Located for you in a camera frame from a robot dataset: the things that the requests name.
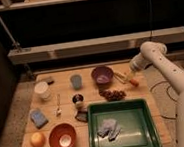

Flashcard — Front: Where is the orange fruit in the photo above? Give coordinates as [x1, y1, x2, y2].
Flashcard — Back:
[30, 132, 46, 147]

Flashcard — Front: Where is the green plastic tray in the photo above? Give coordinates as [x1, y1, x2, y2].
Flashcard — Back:
[87, 98, 162, 147]

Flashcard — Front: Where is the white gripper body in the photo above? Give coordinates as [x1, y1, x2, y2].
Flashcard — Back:
[129, 53, 145, 72]

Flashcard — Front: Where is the orange carrot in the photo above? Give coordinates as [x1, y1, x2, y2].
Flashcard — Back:
[130, 79, 139, 87]

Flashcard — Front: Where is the white cup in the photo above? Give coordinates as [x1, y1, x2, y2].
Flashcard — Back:
[34, 81, 51, 100]

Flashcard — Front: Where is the blue cup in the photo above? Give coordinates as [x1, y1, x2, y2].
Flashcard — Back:
[70, 74, 82, 90]

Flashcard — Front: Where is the metal pole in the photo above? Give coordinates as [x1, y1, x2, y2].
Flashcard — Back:
[0, 16, 31, 53]

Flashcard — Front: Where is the wooden table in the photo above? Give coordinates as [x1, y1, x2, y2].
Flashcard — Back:
[22, 67, 171, 147]

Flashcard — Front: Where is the black cable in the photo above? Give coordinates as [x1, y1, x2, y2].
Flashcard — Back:
[148, 78, 184, 123]

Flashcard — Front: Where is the bunch of grapes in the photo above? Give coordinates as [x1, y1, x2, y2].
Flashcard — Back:
[99, 90, 126, 101]

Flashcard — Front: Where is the dark sponge block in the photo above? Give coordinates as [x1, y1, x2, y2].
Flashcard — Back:
[36, 76, 54, 85]

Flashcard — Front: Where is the small dark cup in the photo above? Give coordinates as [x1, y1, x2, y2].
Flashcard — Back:
[72, 94, 84, 109]

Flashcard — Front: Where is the red bowl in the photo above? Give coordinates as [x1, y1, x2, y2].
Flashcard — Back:
[48, 123, 77, 147]

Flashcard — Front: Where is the yellow banana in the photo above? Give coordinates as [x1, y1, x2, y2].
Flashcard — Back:
[114, 72, 132, 84]

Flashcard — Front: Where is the blue grey cloth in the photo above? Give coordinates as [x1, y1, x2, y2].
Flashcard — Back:
[97, 118, 121, 141]

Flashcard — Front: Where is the metal spoon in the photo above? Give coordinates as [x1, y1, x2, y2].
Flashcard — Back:
[56, 94, 62, 117]

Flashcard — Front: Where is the blue sponge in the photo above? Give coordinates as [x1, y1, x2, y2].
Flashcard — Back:
[30, 110, 48, 129]

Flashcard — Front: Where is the purple bowl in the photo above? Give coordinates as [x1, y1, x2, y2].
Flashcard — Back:
[91, 66, 114, 84]

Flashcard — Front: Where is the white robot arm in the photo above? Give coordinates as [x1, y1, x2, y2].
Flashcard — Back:
[130, 41, 184, 147]

